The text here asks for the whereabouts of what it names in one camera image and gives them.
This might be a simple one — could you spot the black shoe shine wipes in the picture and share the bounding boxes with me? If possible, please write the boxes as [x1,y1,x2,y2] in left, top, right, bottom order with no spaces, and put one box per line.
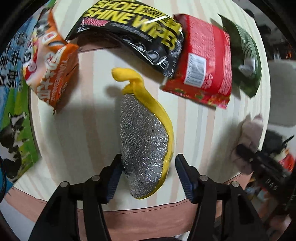
[66,1,184,78]

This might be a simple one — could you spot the cardboard milk box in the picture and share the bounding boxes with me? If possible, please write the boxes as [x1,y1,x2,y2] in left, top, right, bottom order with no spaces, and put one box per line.
[1,16,39,198]

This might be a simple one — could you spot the green wipes packet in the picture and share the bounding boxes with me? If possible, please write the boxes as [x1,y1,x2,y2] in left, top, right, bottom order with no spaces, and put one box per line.
[220,16,262,98]

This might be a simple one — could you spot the orange cartoon snack packet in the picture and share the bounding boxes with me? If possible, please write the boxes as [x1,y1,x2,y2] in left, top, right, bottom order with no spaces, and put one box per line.
[23,8,79,109]

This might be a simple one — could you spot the purple cloth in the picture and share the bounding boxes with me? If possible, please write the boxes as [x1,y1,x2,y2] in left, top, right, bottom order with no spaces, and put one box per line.
[231,114,264,175]

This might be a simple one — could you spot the red wipes packet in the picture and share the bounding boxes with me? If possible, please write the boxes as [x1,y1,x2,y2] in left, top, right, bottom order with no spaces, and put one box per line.
[163,14,232,109]

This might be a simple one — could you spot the yellow steel scrubber sponge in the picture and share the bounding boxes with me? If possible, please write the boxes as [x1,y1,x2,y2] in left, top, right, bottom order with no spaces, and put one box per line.
[111,68,174,199]

